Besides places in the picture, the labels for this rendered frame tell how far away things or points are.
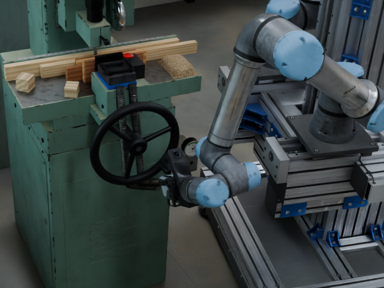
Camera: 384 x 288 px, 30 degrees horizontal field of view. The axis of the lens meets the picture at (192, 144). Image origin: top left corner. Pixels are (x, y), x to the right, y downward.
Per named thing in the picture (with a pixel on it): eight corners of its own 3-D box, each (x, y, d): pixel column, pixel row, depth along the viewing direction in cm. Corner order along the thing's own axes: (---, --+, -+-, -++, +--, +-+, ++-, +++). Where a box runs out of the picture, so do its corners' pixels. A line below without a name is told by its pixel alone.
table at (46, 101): (31, 142, 208) (30, 124, 204) (4, 93, 230) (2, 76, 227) (215, 104, 232) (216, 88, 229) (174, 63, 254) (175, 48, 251)
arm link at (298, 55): (375, 86, 218) (271, 7, 180) (411, 108, 207) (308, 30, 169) (352, 118, 220) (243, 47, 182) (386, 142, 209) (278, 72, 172)
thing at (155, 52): (42, 78, 227) (41, 67, 225) (40, 75, 229) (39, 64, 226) (196, 52, 250) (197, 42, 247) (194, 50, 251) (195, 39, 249)
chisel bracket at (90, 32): (90, 52, 225) (90, 28, 221) (75, 35, 236) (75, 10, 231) (112, 49, 228) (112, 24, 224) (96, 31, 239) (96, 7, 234)
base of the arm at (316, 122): (343, 116, 236) (348, 90, 230) (364, 141, 224) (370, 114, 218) (300, 120, 232) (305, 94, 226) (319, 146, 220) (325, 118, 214)
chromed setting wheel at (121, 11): (119, 38, 241) (119, 4, 235) (106, 24, 250) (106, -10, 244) (127, 37, 243) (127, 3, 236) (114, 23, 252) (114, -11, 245)
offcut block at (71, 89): (79, 91, 222) (79, 81, 220) (77, 98, 218) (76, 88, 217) (67, 90, 222) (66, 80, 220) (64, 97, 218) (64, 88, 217)
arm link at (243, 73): (238, -3, 187) (184, 158, 207) (262, 13, 179) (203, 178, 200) (271, 2, 194) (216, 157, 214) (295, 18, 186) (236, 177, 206)
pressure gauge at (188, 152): (183, 163, 244) (184, 143, 239) (179, 157, 247) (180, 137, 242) (200, 159, 246) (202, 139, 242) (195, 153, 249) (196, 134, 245)
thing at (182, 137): (176, 175, 249) (178, 156, 245) (162, 157, 258) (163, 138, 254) (198, 170, 253) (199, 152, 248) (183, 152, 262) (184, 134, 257)
